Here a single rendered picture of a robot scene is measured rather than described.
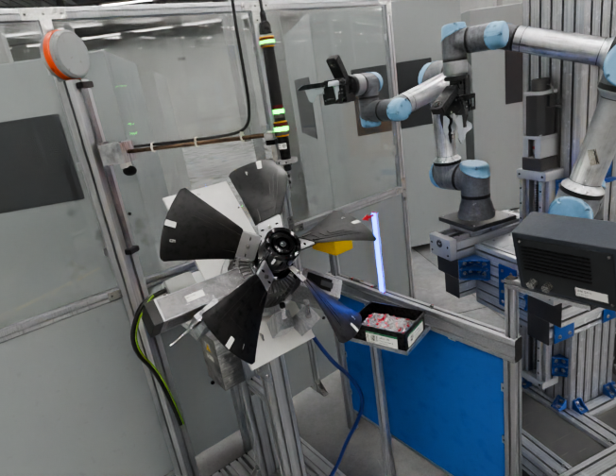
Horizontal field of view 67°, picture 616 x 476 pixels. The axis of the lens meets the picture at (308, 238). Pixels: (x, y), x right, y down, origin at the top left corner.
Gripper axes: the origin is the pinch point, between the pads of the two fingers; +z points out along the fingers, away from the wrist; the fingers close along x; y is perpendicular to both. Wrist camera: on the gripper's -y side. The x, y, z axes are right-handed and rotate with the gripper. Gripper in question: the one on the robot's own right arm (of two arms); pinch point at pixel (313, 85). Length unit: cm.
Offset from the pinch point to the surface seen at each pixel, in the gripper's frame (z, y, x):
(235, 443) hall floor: 16, 167, 70
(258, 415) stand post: 24, 127, 33
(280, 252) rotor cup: 30, 46, -4
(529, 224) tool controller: -5, 43, -65
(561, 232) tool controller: -2, 43, -73
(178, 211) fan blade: 48, 29, 17
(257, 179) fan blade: 15.8, 27.7, 16.6
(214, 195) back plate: 18, 34, 41
